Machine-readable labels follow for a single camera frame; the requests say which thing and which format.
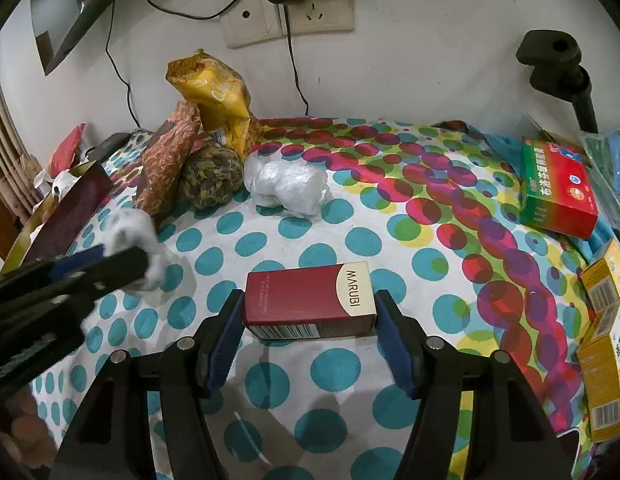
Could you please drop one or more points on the red paper packet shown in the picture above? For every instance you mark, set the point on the red paper packet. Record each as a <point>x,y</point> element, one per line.
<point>67,150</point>

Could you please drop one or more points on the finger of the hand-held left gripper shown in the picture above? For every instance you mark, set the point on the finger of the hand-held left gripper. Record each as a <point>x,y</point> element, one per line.
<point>79,262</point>
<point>124,265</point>

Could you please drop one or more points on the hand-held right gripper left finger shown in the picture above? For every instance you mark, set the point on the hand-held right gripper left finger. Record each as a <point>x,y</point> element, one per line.
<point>224,345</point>

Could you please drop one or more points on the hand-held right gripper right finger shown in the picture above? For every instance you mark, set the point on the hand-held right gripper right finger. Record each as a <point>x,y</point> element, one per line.
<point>397,350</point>

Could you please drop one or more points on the white fluffy cloth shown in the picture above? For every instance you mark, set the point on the white fluffy cloth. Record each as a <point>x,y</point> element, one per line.
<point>134,230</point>

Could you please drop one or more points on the black power brick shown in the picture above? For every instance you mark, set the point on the black power brick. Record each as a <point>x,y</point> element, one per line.
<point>107,145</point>

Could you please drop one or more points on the blue plastic bag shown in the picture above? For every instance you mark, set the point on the blue plastic bag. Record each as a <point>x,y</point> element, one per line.
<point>615,170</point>

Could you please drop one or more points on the gold box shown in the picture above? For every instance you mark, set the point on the gold box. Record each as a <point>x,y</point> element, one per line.
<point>64,215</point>

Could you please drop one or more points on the green and red medicine box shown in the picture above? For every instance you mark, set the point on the green and red medicine box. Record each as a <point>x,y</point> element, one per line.
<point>560,195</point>

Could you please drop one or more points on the round mottled green-yellow bundle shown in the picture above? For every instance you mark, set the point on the round mottled green-yellow bundle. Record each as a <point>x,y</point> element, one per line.
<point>209,175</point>

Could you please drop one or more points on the dark monitor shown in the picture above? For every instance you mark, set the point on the dark monitor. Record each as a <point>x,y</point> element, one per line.
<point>59,10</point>

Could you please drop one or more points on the yellow carton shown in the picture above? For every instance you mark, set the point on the yellow carton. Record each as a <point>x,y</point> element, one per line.
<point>607,280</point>
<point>607,375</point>

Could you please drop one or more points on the white printed cloth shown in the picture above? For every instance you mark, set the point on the white printed cloth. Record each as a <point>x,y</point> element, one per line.
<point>57,182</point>

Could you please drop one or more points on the dark red carton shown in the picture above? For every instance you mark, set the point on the dark red carton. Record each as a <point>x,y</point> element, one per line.
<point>300,295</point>

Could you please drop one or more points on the person's left hand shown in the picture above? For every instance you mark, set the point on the person's left hand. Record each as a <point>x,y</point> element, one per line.
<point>29,425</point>

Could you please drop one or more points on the polka-dot tablecloth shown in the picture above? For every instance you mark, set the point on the polka-dot tablecloth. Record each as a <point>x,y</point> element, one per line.
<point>340,240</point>

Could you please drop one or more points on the white plastic bag bundle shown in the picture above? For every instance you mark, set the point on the white plastic bag bundle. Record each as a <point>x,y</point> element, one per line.
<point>285,180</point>

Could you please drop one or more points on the brown cereal bag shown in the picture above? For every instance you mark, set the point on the brown cereal bag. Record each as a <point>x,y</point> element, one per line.
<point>164,165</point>

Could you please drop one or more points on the yellow snack bag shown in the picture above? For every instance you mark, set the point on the yellow snack bag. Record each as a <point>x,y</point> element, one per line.
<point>219,95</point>

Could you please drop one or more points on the patterned curtain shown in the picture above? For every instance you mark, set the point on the patterned curtain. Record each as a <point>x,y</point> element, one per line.
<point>9,150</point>

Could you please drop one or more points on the black clamp stand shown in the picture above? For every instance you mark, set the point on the black clamp stand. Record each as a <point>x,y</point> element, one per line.
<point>555,60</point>

